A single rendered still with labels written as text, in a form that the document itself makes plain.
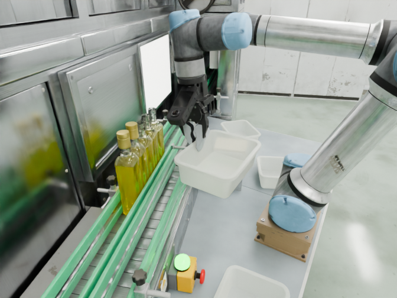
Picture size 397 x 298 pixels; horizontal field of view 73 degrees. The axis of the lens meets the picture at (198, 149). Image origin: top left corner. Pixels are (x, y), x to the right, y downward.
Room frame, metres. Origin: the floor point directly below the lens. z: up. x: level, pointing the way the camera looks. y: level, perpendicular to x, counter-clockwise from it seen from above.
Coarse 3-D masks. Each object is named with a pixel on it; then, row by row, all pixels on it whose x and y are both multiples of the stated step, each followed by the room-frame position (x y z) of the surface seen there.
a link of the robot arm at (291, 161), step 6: (288, 156) 0.70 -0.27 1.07; (294, 156) 0.70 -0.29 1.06; (300, 156) 0.70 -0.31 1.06; (306, 156) 0.70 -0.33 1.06; (282, 162) 0.70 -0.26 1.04; (288, 162) 0.67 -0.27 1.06; (294, 162) 0.65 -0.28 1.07; (300, 162) 0.66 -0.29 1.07; (306, 162) 0.66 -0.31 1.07; (282, 168) 0.69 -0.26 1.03; (288, 168) 0.66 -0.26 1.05; (294, 168) 0.64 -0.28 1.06; (282, 174) 0.65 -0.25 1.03
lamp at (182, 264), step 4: (180, 256) 0.51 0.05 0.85; (184, 256) 0.51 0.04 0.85; (176, 260) 0.49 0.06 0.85; (180, 260) 0.49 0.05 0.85; (184, 260) 0.49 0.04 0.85; (188, 260) 0.50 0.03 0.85; (176, 264) 0.48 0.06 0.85; (180, 264) 0.48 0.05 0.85; (184, 264) 0.48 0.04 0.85; (188, 264) 0.49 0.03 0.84; (176, 268) 0.48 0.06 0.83; (180, 268) 0.48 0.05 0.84; (184, 268) 0.48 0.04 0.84; (188, 268) 0.49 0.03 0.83
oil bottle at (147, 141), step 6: (138, 138) 0.76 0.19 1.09; (144, 138) 0.76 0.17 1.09; (150, 138) 0.78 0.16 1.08; (144, 144) 0.75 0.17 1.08; (150, 144) 0.77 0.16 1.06; (150, 150) 0.76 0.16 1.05; (150, 156) 0.76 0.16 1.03; (150, 162) 0.75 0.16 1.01; (150, 168) 0.75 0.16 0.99; (150, 174) 0.75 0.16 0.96
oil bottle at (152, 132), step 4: (152, 128) 0.84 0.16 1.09; (148, 132) 0.81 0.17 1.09; (152, 132) 0.82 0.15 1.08; (156, 132) 0.84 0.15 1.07; (152, 136) 0.81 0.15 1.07; (156, 136) 0.84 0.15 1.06; (152, 140) 0.81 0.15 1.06; (156, 140) 0.83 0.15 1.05; (156, 144) 0.83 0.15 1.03; (156, 148) 0.83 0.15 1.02; (156, 152) 0.82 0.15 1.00; (156, 156) 0.82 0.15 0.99; (156, 160) 0.82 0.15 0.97; (156, 164) 0.81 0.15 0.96
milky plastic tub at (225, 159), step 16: (192, 144) 0.66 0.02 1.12; (208, 144) 0.73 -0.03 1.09; (224, 144) 0.73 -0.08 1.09; (240, 144) 0.71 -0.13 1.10; (256, 144) 0.68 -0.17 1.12; (176, 160) 0.58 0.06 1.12; (192, 160) 0.65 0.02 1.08; (208, 160) 0.69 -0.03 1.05; (224, 160) 0.69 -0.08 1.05; (240, 160) 0.69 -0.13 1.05; (192, 176) 0.56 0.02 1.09; (208, 176) 0.52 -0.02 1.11; (224, 176) 0.51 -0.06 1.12; (240, 176) 0.58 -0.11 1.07; (208, 192) 0.54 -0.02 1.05; (224, 192) 0.52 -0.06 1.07
